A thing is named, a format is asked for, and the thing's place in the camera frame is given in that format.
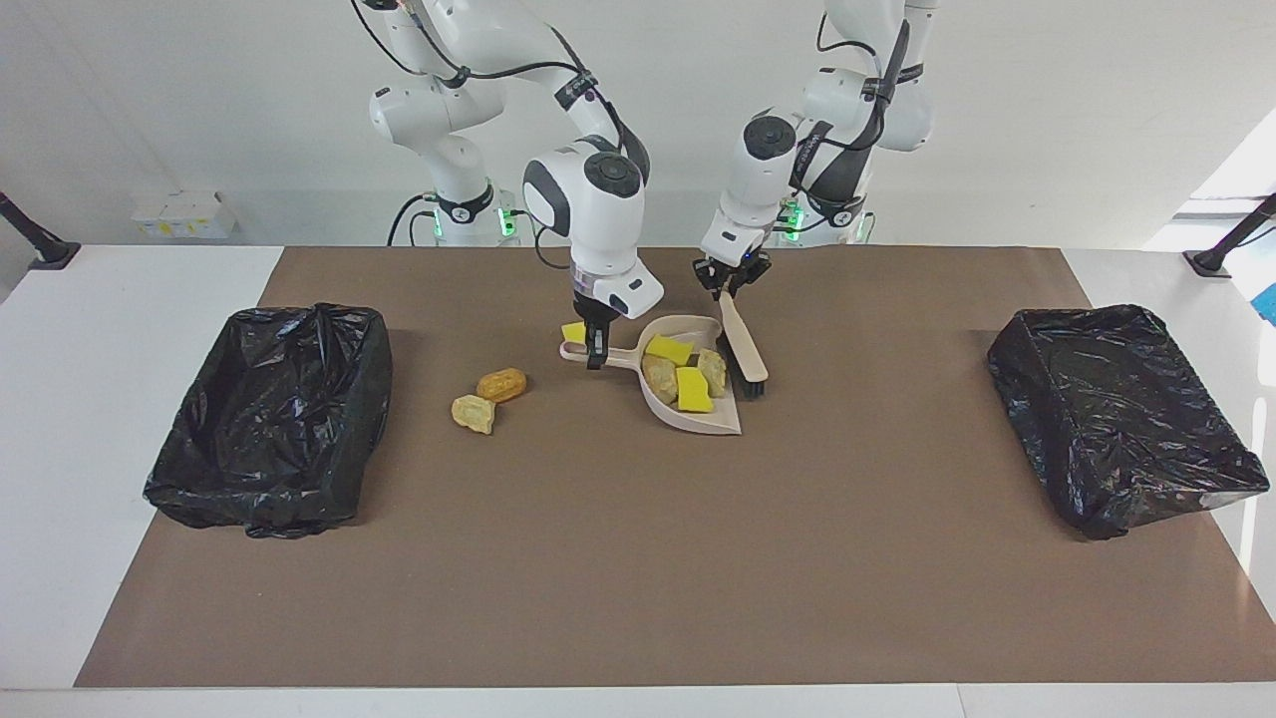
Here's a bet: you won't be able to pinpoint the beige hand brush black bristles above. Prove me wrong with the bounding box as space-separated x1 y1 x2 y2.
716 289 771 402

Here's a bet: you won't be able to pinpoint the brown potato-shaped lump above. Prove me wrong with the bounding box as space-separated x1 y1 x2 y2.
476 367 528 404

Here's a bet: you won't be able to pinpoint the beige plastic dustpan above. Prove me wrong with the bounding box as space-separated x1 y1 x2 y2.
558 315 745 437

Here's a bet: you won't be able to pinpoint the bin lined with black bag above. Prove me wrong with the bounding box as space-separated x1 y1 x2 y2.
987 303 1272 542
143 302 394 540

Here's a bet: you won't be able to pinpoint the brown paper table mat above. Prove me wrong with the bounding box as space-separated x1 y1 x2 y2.
75 246 1276 689

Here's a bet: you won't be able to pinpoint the large white cardboard box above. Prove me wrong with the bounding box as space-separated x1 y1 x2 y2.
159 189 238 240

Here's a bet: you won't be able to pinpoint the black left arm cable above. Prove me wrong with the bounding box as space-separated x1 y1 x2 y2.
793 0 913 215

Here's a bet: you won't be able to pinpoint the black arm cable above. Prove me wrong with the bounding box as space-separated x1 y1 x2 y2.
349 0 654 180
793 0 913 215

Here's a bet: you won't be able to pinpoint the black base cable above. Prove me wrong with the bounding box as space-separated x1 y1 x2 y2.
387 192 442 247

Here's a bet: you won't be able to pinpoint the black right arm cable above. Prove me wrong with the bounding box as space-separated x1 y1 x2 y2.
349 0 654 180

